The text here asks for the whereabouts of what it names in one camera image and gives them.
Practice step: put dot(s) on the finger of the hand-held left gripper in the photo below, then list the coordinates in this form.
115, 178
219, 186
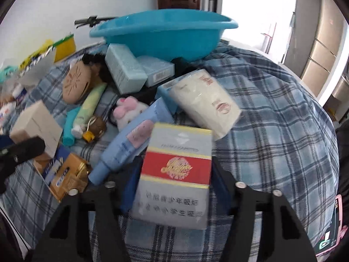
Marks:
24, 148

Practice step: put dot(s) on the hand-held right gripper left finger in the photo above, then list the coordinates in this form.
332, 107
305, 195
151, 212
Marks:
128, 193

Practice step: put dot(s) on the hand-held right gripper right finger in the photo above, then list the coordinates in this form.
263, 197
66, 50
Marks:
219, 185

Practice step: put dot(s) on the red and white cigarette pack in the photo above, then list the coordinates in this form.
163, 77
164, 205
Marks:
174, 169

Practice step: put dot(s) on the white round desktop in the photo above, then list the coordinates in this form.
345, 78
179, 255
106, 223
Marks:
87, 48

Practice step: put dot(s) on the beige cardboard box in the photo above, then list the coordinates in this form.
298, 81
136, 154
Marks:
35, 125

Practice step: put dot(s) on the teal tube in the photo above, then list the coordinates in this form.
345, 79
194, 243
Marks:
69, 128

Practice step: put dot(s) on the light blue tube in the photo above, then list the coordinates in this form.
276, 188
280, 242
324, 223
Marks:
128, 142

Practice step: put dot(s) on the gold and blue cigarette pack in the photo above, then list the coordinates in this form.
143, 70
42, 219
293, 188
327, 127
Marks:
71, 177

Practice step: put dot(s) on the white and blue packet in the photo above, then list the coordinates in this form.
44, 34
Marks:
20, 92

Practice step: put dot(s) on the teal packet in clear bag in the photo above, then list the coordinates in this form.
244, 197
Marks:
6, 73

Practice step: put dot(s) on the blue plaid cloth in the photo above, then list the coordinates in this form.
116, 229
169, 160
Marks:
272, 128

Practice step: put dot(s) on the light green tube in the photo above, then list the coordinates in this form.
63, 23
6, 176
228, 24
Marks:
90, 103

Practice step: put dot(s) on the pink bunny plush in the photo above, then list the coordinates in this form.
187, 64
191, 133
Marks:
128, 112

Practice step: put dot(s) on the round beige slotted disc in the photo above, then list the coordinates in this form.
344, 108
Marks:
76, 84

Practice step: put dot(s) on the blue patterned white bowl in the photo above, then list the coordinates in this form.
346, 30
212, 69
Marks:
38, 65

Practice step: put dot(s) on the white tissue pack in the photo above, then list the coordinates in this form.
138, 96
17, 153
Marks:
204, 101

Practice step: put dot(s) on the yellow plastic bag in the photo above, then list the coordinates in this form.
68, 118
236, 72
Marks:
32, 57

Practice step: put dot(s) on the yellow container with green lid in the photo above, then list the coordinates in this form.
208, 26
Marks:
66, 49

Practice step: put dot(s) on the black scrunchie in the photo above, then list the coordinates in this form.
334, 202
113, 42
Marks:
101, 71

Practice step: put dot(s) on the phone in pink case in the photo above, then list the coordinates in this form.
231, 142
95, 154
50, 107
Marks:
331, 223

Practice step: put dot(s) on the tall light blue box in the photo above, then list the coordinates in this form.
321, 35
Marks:
125, 71

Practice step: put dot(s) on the small black cylinder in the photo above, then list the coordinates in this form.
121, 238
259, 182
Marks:
181, 65

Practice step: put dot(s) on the grey blue box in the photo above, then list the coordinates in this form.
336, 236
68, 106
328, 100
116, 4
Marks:
158, 71

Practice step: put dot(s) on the beige wash basin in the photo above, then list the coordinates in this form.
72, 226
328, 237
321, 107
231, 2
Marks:
340, 92

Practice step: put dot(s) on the broom with red clip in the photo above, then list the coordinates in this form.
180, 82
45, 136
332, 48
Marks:
270, 41

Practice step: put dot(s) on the blue plastic basin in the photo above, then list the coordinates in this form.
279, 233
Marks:
163, 38

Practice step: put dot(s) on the gold refrigerator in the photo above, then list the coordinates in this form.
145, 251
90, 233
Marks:
321, 41

